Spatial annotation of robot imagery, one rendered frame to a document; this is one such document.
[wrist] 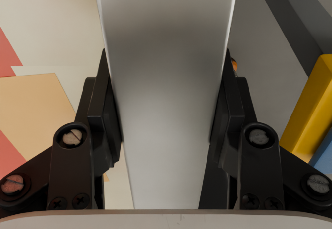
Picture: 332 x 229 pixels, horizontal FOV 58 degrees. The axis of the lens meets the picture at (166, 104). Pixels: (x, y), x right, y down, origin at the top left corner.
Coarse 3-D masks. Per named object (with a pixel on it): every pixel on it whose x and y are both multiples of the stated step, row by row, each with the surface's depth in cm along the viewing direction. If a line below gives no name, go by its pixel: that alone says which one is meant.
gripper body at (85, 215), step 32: (0, 224) 7; (32, 224) 7; (64, 224) 7; (96, 224) 7; (128, 224) 7; (160, 224) 7; (192, 224) 7; (224, 224) 7; (256, 224) 7; (288, 224) 7; (320, 224) 7
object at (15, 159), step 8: (0, 72) 14; (8, 72) 14; (0, 136) 18; (0, 144) 19; (8, 144) 19; (0, 152) 19; (8, 152) 19; (16, 152) 19; (0, 160) 20; (8, 160) 20; (16, 160) 20; (24, 160) 20; (0, 168) 21; (8, 168) 21; (0, 176) 21
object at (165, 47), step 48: (96, 0) 8; (144, 0) 8; (192, 0) 8; (144, 48) 9; (192, 48) 9; (144, 96) 11; (192, 96) 11; (144, 144) 13; (192, 144) 13; (144, 192) 16; (192, 192) 16
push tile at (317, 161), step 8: (328, 136) 25; (320, 144) 27; (328, 144) 26; (320, 152) 27; (328, 152) 26; (312, 160) 28; (320, 160) 27; (328, 160) 27; (320, 168) 28; (328, 168) 28
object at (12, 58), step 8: (0, 32) 13; (0, 40) 13; (8, 40) 13; (0, 48) 13; (8, 48) 13; (0, 56) 14; (8, 56) 14; (16, 56) 14; (0, 64) 14; (8, 64) 14; (16, 64) 14
